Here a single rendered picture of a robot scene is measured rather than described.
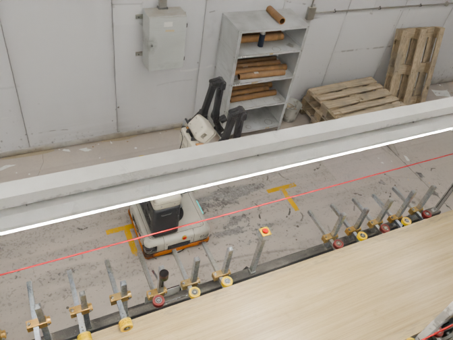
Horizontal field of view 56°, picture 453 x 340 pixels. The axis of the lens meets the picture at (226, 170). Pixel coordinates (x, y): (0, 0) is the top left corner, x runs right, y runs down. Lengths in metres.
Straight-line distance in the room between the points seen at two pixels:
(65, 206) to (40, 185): 0.12
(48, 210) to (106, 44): 3.32
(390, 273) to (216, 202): 2.06
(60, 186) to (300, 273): 2.19
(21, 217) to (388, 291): 2.68
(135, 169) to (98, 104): 3.57
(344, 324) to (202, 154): 1.94
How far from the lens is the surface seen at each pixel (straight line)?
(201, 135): 3.50
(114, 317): 3.19
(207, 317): 2.98
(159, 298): 3.02
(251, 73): 5.10
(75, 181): 1.52
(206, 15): 4.93
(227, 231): 4.53
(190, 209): 4.29
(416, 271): 3.74
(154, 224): 3.87
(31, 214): 1.58
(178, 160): 1.59
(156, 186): 1.62
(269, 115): 5.92
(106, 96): 5.06
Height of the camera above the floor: 3.55
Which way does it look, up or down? 44 degrees down
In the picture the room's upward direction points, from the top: 11 degrees clockwise
